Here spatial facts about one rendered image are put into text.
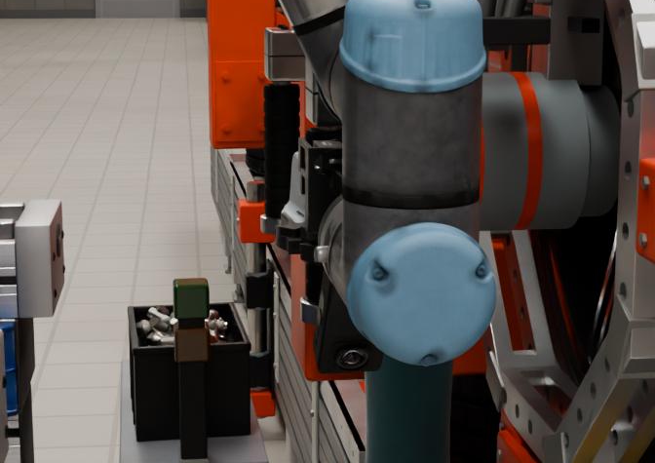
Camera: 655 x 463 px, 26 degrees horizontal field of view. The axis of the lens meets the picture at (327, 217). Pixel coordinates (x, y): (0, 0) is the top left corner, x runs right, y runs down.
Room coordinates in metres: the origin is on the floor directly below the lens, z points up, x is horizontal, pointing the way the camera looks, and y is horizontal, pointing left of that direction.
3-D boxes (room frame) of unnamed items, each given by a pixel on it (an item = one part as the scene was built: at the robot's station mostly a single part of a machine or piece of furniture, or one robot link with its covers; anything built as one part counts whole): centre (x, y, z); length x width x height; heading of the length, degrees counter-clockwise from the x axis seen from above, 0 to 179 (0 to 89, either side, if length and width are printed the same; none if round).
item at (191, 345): (1.54, 0.15, 0.59); 0.04 x 0.04 x 0.04; 8
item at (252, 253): (2.85, 0.14, 0.30); 0.09 x 0.05 x 0.50; 8
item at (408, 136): (0.78, -0.04, 0.95); 0.11 x 0.08 x 0.11; 5
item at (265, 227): (1.39, 0.04, 0.83); 0.04 x 0.04 x 0.16
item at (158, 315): (1.71, 0.18, 0.51); 0.20 x 0.14 x 0.13; 10
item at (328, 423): (2.95, 0.09, 0.28); 2.47 x 0.09 x 0.22; 8
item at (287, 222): (0.97, 0.01, 0.83); 0.09 x 0.05 x 0.02; 17
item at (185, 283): (1.54, 0.15, 0.64); 0.04 x 0.04 x 0.04; 8
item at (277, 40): (1.40, 0.02, 0.93); 0.09 x 0.05 x 0.05; 98
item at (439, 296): (0.76, -0.05, 0.85); 0.11 x 0.08 x 0.09; 8
